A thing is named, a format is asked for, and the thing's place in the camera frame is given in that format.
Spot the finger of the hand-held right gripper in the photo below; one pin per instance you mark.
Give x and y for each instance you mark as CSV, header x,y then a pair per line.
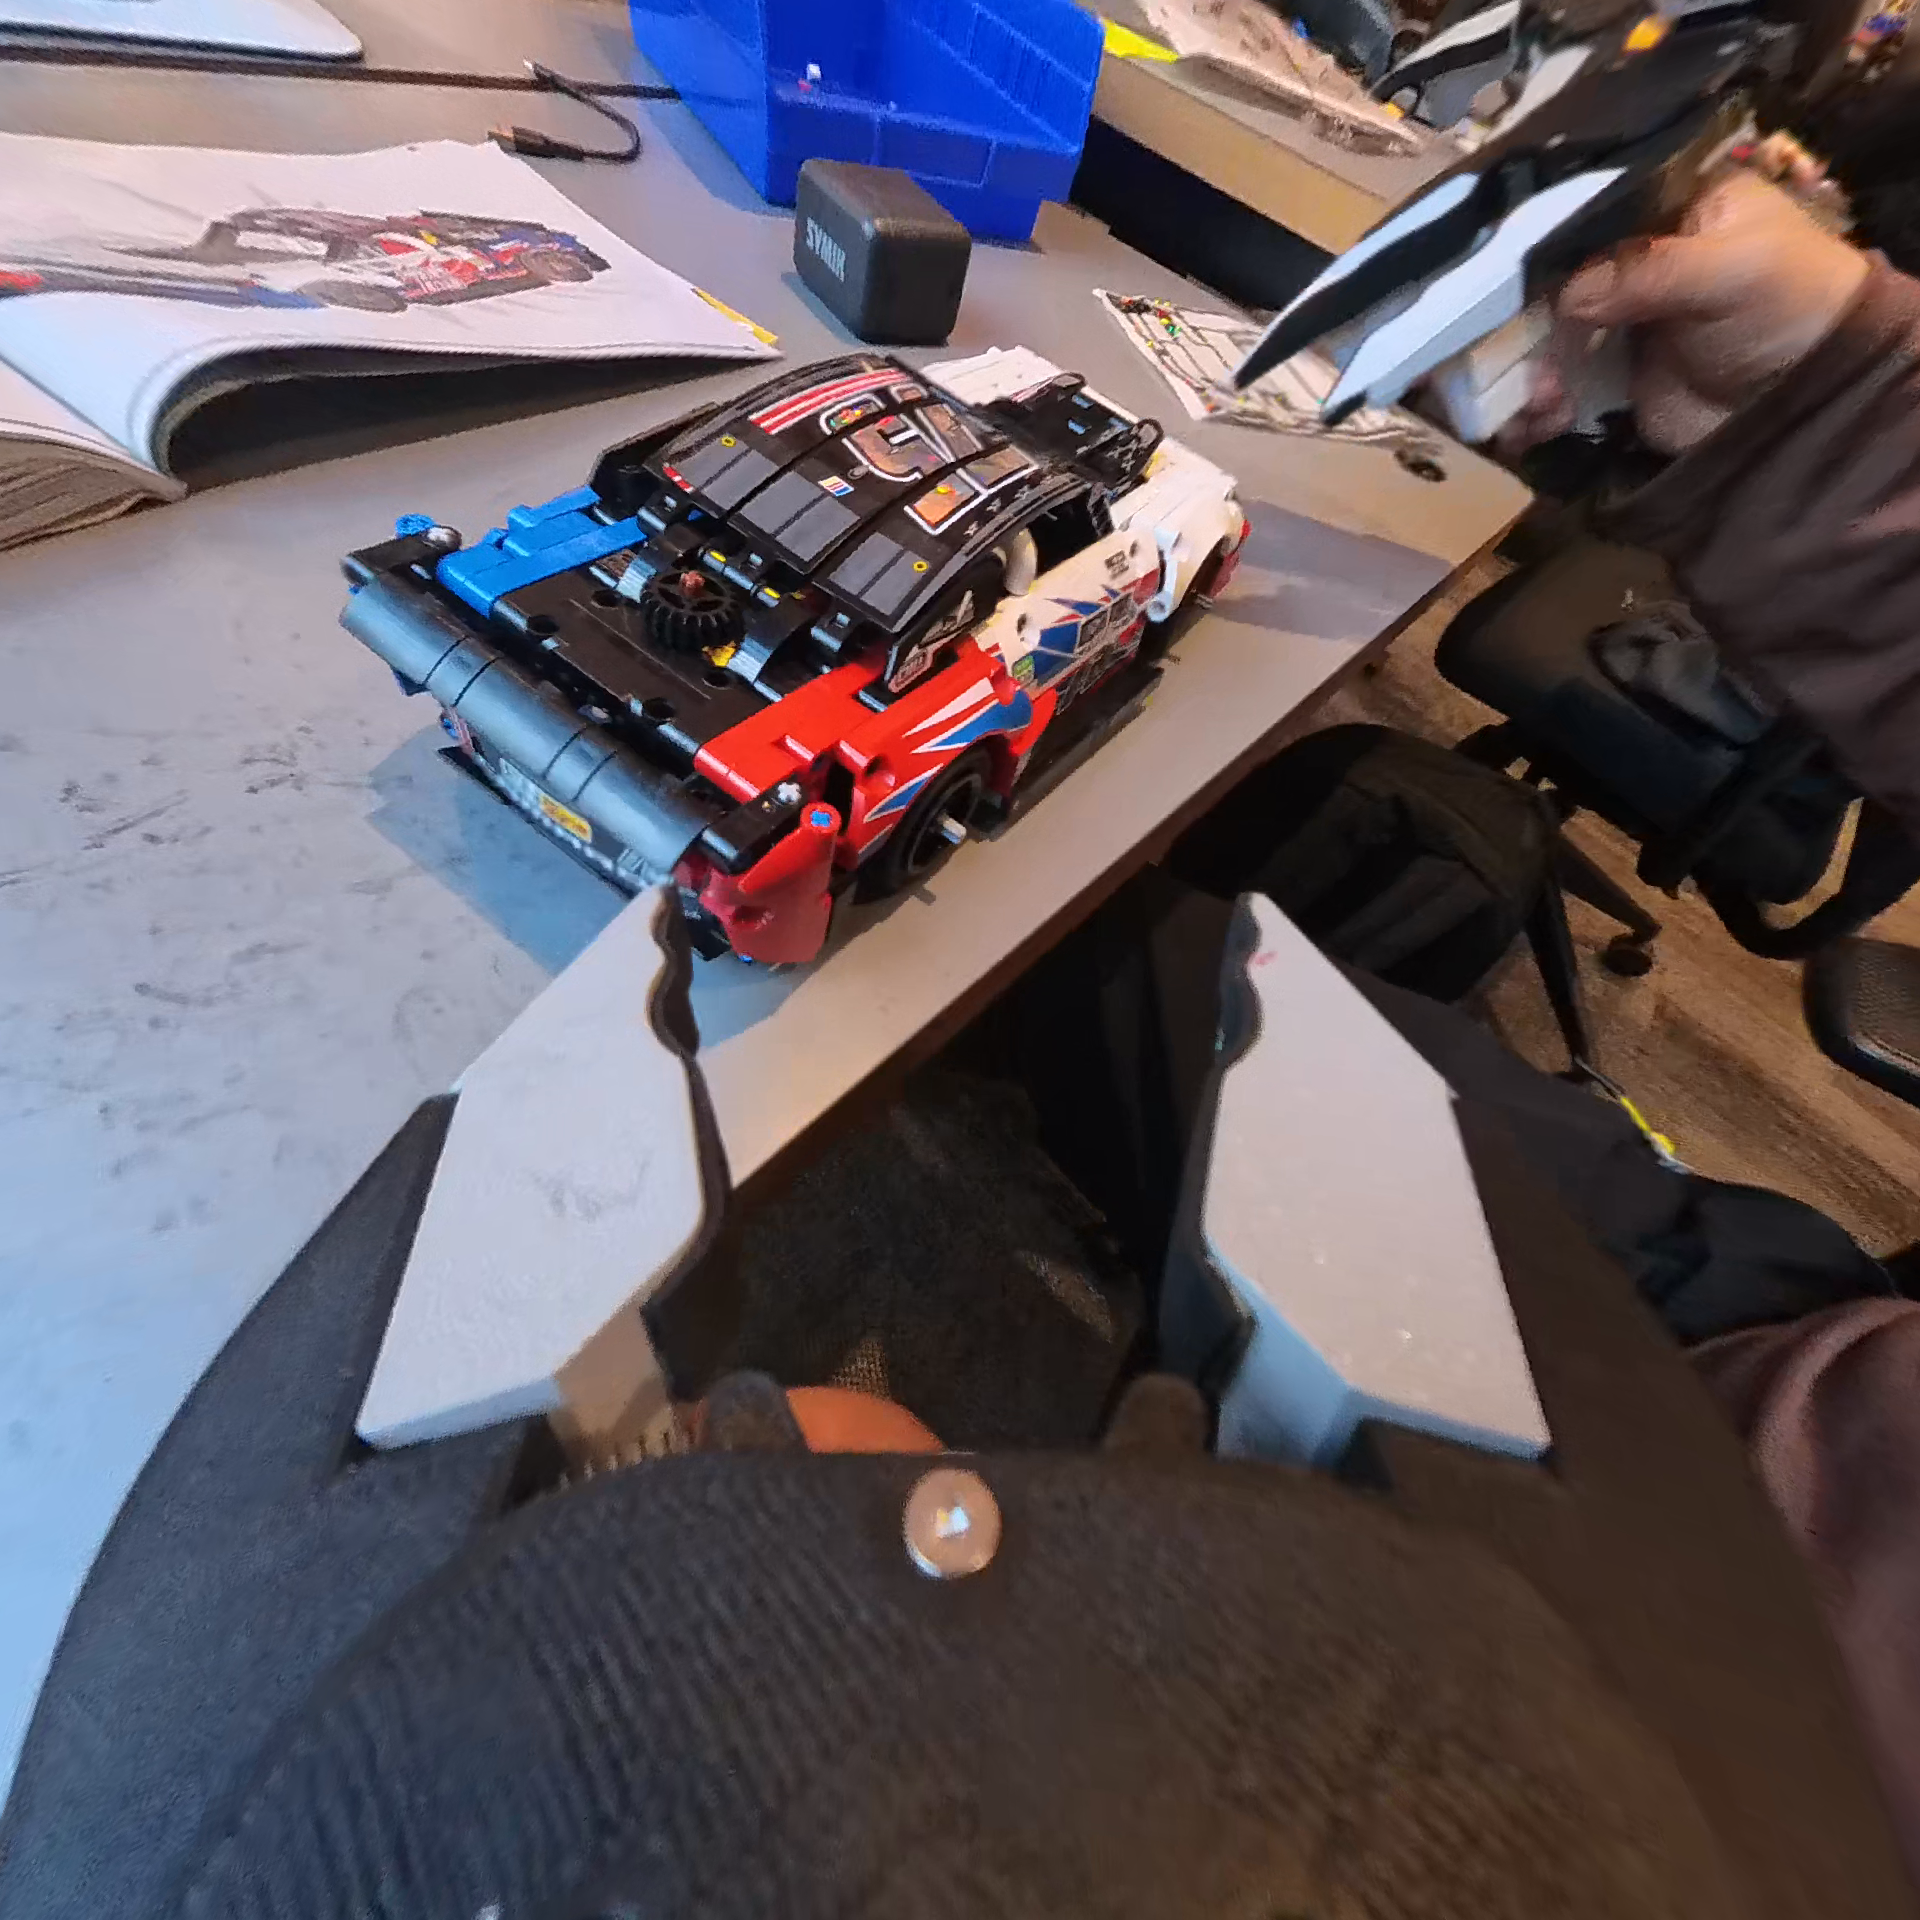
x,y
1501,286
1397,255

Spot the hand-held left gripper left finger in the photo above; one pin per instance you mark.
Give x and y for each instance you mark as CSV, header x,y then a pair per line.
x,y
556,1201

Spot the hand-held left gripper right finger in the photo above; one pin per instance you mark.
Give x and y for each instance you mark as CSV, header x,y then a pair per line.
x,y
1351,1201

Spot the toy brick race car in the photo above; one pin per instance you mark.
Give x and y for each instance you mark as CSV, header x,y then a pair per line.
x,y
796,630

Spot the person's right forearm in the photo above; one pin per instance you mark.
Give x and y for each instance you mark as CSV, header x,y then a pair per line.
x,y
1801,526

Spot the grey neighbouring desk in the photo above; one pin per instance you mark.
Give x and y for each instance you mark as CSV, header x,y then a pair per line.
x,y
1247,181

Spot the person's right hand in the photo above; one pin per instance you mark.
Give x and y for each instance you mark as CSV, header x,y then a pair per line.
x,y
1726,300

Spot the person's left hand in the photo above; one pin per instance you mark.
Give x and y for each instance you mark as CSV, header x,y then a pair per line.
x,y
864,1422

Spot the sticker sheet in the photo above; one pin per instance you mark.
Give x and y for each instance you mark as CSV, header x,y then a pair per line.
x,y
1200,354

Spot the printed paper sheet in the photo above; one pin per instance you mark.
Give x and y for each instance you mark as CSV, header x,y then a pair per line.
x,y
1276,59

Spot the yellow paper sheet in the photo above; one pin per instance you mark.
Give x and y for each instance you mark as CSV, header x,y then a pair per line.
x,y
1141,43

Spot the black backpack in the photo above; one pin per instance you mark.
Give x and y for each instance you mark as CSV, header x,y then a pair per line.
x,y
1381,857

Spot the black office chair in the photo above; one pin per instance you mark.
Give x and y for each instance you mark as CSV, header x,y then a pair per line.
x,y
1574,676

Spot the black rounded device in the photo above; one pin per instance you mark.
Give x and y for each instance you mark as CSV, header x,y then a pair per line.
x,y
884,255

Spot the blue plastic bin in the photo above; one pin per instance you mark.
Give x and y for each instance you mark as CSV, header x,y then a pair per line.
x,y
901,89

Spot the race car instruction booklet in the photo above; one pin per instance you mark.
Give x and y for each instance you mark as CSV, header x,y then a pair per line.
x,y
302,345

